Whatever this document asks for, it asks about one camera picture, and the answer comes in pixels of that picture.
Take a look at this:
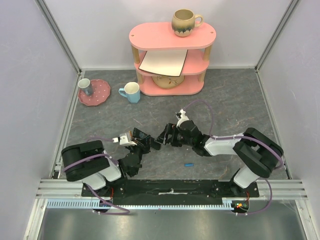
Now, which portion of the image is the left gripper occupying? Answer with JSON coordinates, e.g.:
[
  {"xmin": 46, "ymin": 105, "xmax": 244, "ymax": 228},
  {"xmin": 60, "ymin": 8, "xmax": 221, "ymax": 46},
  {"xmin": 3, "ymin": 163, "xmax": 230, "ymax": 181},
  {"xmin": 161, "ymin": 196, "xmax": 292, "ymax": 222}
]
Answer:
[{"xmin": 127, "ymin": 135, "xmax": 152, "ymax": 159}]

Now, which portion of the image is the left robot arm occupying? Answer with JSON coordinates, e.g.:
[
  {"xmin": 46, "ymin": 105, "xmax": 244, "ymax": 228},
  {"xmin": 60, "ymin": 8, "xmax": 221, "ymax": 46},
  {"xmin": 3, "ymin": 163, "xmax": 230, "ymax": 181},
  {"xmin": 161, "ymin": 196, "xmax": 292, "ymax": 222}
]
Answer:
[{"xmin": 61, "ymin": 132, "xmax": 161, "ymax": 197}]

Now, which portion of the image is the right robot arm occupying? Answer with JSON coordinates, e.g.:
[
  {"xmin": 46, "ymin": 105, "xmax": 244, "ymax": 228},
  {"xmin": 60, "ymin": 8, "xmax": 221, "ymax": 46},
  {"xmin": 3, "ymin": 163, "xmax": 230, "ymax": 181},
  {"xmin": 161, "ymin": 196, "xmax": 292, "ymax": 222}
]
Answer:
[{"xmin": 156, "ymin": 120, "xmax": 284, "ymax": 197}]

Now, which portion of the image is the blue battery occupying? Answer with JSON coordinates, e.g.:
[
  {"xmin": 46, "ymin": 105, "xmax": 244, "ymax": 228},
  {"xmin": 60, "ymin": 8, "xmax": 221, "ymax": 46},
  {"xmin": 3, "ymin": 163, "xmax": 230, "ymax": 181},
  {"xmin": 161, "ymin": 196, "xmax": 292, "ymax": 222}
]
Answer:
[{"xmin": 184, "ymin": 163, "xmax": 194, "ymax": 167}]

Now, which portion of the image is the light blue mug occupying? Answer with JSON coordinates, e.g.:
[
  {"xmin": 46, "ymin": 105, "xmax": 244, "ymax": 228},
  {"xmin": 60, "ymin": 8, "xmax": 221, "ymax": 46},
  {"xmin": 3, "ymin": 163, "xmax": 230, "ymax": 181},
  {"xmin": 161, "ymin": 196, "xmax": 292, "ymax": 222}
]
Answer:
[{"xmin": 118, "ymin": 82, "xmax": 141, "ymax": 104}]

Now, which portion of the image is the beige floral bowl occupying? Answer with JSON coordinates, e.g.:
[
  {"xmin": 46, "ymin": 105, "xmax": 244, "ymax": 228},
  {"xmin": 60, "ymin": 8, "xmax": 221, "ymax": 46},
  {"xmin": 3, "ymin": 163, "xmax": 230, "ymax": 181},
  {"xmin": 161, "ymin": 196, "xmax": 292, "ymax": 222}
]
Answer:
[{"xmin": 151, "ymin": 75, "xmax": 185, "ymax": 89}]

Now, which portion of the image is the pink three-tier shelf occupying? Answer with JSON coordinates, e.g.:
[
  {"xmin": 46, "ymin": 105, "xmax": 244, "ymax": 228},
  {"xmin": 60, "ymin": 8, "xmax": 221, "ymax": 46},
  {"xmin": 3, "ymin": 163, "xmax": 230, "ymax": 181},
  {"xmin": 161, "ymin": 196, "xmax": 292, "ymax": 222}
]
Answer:
[{"xmin": 129, "ymin": 22, "xmax": 216, "ymax": 96}]

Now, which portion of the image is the white square plate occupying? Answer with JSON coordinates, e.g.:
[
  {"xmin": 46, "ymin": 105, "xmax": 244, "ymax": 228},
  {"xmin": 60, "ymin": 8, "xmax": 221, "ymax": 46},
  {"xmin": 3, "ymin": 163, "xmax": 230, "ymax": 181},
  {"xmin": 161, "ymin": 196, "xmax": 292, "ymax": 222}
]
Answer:
[{"xmin": 138, "ymin": 49, "xmax": 188, "ymax": 77}]

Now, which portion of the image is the pink dotted plate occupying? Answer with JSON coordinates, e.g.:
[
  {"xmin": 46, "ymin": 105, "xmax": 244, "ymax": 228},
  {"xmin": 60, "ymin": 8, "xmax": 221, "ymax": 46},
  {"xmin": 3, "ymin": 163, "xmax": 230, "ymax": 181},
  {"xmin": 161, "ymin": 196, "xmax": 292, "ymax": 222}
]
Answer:
[{"xmin": 78, "ymin": 79, "xmax": 111, "ymax": 107}]

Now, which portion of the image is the grey small mug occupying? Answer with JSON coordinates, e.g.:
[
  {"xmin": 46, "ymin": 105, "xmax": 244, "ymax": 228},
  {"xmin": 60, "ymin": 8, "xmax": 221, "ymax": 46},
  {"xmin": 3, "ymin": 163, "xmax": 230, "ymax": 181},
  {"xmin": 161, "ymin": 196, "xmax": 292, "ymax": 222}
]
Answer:
[{"xmin": 77, "ymin": 78, "xmax": 94, "ymax": 96}]

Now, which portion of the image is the beige ceramic mug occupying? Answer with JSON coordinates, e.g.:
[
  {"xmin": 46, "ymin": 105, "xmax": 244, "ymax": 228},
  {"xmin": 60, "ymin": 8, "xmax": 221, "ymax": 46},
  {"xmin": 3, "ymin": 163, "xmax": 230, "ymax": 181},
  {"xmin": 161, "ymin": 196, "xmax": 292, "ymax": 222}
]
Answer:
[{"xmin": 171, "ymin": 9, "xmax": 204, "ymax": 37}]

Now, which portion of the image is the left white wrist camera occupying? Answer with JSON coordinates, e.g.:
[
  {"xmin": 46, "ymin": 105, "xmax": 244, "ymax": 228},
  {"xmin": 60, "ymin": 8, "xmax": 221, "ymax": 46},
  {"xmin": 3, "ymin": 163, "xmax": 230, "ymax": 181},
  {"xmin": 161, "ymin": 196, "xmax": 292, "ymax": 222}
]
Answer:
[{"xmin": 112, "ymin": 131, "xmax": 137, "ymax": 147}]

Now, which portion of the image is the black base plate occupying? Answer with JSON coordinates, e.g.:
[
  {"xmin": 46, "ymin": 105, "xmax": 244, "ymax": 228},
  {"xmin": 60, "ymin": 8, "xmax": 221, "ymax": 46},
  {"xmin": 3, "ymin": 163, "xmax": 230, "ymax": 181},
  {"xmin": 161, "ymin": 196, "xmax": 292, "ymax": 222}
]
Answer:
[{"xmin": 95, "ymin": 179, "xmax": 260, "ymax": 200}]

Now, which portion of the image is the aluminium front rail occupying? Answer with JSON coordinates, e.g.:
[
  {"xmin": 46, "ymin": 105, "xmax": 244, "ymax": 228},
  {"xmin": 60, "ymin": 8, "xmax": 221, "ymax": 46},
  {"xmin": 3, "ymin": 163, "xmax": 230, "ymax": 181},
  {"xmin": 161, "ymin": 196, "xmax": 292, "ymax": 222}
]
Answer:
[{"xmin": 36, "ymin": 179, "xmax": 308, "ymax": 200}]

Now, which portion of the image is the grey slotted cable duct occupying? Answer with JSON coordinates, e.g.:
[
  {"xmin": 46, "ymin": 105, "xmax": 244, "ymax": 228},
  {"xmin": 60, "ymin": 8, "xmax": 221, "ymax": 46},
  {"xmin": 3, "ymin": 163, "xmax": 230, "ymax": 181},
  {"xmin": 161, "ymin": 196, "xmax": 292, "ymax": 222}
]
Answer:
[{"xmin": 46, "ymin": 197, "xmax": 251, "ymax": 210}]

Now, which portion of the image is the left aluminium frame post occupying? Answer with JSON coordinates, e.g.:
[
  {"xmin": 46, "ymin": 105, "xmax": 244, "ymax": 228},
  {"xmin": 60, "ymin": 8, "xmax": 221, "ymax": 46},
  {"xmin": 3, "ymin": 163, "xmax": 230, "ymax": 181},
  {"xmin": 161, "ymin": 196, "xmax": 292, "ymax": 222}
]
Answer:
[{"xmin": 35, "ymin": 0, "xmax": 82, "ymax": 74}]

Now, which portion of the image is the aluminium frame post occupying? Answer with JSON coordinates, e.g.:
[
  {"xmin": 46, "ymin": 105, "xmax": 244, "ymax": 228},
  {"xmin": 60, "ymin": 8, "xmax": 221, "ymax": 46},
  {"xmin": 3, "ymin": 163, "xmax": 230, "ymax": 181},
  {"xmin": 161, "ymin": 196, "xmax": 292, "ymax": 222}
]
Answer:
[
  {"xmin": 35, "ymin": 0, "xmax": 82, "ymax": 74},
  {"xmin": 254, "ymin": 0, "xmax": 300, "ymax": 73}
]

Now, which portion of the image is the right aluminium frame post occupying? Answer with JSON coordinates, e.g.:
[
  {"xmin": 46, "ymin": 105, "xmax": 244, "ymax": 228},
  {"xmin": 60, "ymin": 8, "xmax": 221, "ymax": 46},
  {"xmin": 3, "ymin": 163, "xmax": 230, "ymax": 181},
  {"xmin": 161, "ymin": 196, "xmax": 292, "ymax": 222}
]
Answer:
[{"xmin": 254, "ymin": 0, "xmax": 300, "ymax": 73}]

